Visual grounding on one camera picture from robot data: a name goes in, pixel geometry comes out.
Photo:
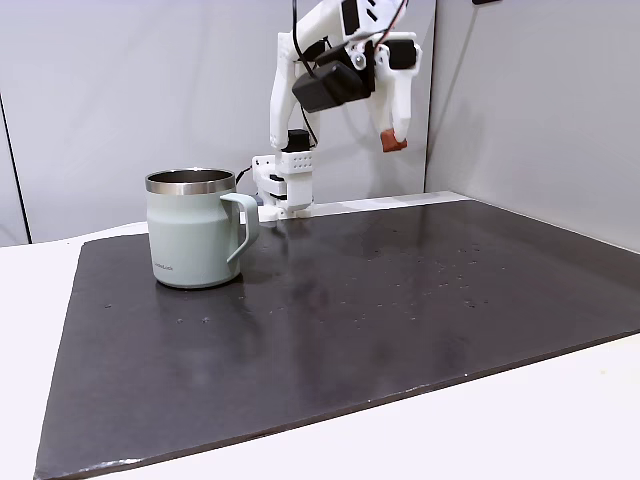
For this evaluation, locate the small red-brown cube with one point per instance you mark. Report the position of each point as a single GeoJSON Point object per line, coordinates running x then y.
{"type": "Point", "coordinates": [393, 142]}

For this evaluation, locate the pale green steel mug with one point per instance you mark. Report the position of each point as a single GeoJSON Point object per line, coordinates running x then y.
{"type": "Point", "coordinates": [192, 235]}

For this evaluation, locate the black table mat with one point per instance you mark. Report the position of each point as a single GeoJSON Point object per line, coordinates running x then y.
{"type": "Point", "coordinates": [320, 350]}

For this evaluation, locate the black oval camera box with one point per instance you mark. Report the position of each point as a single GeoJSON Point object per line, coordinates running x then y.
{"type": "Point", "coordinates": [332, 87]}

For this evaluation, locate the black wall-mounted object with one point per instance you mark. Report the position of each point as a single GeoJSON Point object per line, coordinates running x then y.
{"type": "Point", "coordinates": [486, 2]}

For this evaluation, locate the thin black wall strip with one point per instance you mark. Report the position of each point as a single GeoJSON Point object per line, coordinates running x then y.
{"type": "Point", "coordinates": [14, 170]}

